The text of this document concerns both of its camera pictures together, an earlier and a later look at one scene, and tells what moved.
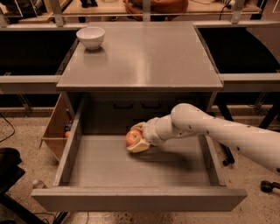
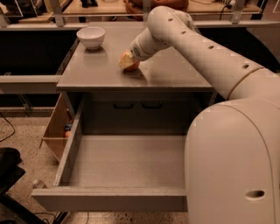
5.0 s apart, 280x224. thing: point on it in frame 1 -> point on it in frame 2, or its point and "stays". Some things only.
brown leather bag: [157, 7] stays
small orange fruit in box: [67, 134] stays
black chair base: [10, 173] stays
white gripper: [150, 131] -> [137, 53]
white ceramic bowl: [91, 37] stays
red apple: [133, 136] -> [133, 67]
